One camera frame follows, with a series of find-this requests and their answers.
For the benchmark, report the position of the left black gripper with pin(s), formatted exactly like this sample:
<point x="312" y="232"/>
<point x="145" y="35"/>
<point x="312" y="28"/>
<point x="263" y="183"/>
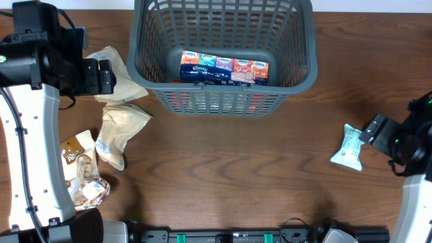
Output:
<point x="104" y="75"/>

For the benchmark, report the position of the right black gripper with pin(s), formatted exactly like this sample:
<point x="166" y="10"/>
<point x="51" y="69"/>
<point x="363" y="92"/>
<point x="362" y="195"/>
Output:
<point x="379" y="140"/>

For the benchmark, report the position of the light blue snack packet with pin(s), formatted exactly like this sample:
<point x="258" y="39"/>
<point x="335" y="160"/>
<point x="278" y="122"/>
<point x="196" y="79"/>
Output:
<point x="349" y="152"/>

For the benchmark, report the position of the Kleenex tissue multipack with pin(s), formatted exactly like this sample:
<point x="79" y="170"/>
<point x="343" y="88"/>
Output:
<point x="210" y="69"/>

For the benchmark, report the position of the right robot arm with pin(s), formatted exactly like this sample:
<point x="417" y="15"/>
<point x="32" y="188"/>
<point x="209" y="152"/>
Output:
<point x="408" y="145"/>

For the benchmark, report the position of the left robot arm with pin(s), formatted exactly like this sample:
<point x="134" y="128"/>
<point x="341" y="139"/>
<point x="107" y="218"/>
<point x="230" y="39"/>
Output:
<point x="41" y="61"/>

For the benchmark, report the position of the upper beige paper bag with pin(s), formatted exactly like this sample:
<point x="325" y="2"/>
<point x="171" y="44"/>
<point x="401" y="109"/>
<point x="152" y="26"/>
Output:
<point x="126" y="89"/>

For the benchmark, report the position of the beige paper bag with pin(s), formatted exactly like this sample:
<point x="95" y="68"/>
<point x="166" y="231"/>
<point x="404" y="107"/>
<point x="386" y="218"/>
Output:
<point x="121" y="122"/>
<point x="126" y="89"/>

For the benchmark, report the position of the lower beige paper bag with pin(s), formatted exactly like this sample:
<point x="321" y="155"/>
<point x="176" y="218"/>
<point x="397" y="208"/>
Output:
<point x="121" y="122"/>

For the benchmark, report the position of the grey plastic basket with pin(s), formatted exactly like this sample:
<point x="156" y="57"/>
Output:
<point x="278" y="32"/>

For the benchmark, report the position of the brown white snack pouch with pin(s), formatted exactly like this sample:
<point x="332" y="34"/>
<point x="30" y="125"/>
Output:
<point x="86" y="187"/>

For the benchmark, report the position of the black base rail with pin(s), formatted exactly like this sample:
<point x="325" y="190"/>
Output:
<point x="294" y="230"/>

